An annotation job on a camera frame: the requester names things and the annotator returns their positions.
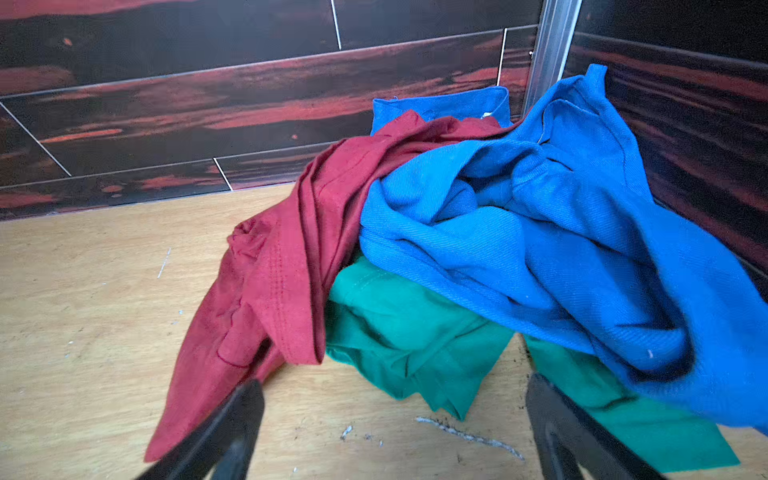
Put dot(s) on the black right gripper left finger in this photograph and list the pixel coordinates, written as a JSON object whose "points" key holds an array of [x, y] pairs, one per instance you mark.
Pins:
{"points": [[222, 446]]}

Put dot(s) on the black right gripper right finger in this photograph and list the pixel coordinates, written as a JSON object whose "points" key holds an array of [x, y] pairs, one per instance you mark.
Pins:
{"points": [[569, 440]]}

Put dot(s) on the green cloth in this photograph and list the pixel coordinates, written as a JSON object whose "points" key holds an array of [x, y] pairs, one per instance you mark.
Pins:
{"points": [[406, 339]]}

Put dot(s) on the dark red cloth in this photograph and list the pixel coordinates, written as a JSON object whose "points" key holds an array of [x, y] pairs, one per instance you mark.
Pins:
{"points": [[266, 306]]}

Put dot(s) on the blue cloth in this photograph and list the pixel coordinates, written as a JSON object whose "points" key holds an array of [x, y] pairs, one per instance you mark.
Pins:
{"points": [[552, 231]]}

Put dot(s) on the aluminium corner post right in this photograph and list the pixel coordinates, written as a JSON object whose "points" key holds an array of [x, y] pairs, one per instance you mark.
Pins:
{"points": [[553, 41]]}

